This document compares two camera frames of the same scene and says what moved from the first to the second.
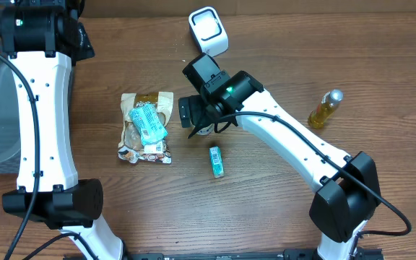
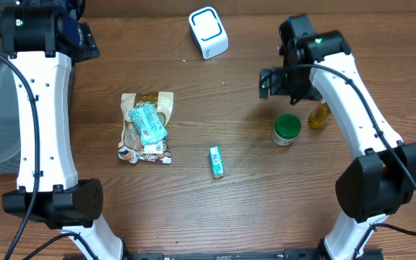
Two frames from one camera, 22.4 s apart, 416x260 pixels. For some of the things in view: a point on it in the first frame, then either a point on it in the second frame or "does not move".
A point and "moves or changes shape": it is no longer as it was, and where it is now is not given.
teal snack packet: [151, 128] does not move
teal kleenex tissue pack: [217, 161] does not move
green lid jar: [206, 131] moves or changes shape
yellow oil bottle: [328, 105] does not move
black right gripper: [185, 112] to [270, 83]
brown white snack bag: [131, 148] does not move
